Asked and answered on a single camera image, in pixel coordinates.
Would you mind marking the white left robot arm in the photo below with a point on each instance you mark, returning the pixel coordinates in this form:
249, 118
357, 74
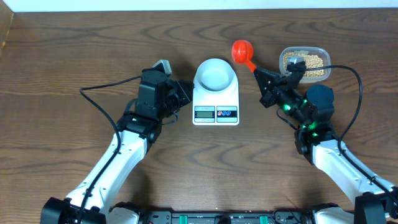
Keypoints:
159, 97

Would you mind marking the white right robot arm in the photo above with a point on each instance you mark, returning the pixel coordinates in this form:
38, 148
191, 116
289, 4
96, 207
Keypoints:
374, 198

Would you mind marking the white digital kitchen scale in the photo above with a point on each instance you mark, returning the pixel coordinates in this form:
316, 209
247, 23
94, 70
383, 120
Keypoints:
215, 108

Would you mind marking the grey bowl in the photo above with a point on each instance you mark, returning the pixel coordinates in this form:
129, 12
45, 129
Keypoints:
215, 75

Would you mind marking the soybeans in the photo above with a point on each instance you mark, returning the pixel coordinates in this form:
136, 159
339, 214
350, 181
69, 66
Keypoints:
311, 61

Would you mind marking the clear plastic container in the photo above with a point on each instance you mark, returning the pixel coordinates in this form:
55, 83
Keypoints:
323, 54

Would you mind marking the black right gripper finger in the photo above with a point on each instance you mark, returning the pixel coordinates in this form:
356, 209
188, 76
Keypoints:
265, 88
263, 74

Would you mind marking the red measuring scoop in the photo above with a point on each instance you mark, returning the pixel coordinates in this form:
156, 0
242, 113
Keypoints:
242, 52

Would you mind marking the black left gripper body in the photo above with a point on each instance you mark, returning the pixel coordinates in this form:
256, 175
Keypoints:
172, 99

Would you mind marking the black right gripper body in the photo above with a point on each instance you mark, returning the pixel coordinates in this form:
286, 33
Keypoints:
283, 84

